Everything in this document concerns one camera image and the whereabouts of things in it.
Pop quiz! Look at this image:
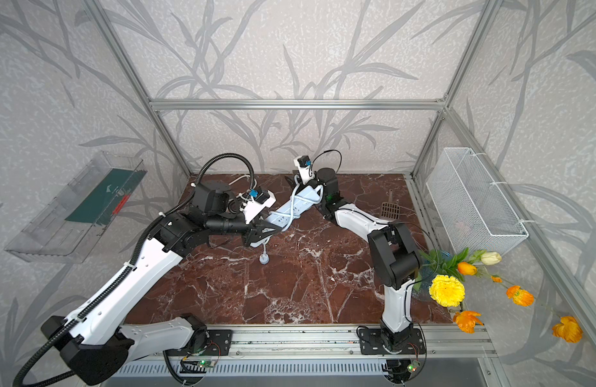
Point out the light blue power cord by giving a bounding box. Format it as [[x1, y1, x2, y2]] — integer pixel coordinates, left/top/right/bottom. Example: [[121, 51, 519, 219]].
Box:
[[258, 175, 325, 266]]

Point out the white wire mesh basket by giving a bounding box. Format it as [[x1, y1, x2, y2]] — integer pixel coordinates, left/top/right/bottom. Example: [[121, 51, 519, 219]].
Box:
[[426, 148, 529, 255]]

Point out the clear plastic wall bin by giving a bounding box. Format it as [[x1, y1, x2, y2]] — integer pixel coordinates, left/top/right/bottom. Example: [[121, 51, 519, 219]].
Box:
[[5, 152, 147, 264]]

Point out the light blue power strip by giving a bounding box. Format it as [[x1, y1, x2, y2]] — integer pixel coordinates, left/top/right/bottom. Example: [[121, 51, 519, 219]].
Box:
[[265, 185, 323, 232]]

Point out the black corrugated cable conduit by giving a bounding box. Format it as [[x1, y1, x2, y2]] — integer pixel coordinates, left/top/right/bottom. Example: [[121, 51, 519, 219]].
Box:
[[12, 152, 256, 387]]

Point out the beige plastic litter scoop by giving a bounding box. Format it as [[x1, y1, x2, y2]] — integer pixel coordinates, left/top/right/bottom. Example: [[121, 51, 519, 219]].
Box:
[[380, 190, 402, 220]]

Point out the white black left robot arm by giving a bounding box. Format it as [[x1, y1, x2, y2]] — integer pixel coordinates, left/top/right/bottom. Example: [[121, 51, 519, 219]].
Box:
[[41, 182, 282, 385]]

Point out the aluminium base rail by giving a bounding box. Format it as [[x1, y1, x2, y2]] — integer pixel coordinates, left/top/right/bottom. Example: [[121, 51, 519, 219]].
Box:
[[208, 323, 497, 361]]

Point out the artificial flower bouquet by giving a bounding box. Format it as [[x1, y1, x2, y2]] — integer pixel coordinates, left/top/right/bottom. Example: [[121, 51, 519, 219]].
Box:
[[419, 248, 584, 343]]

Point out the green card in bin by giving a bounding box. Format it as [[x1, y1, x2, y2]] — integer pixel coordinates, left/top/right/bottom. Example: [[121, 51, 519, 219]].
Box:
[[66, 169, 146, 226]]

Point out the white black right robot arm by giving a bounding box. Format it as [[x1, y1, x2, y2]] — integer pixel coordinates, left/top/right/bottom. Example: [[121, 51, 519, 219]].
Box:
[[315, 168, 422, 354]]

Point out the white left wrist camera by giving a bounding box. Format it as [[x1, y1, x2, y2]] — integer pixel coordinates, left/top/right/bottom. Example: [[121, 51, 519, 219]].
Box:
[[242, 190, 276, 224]]

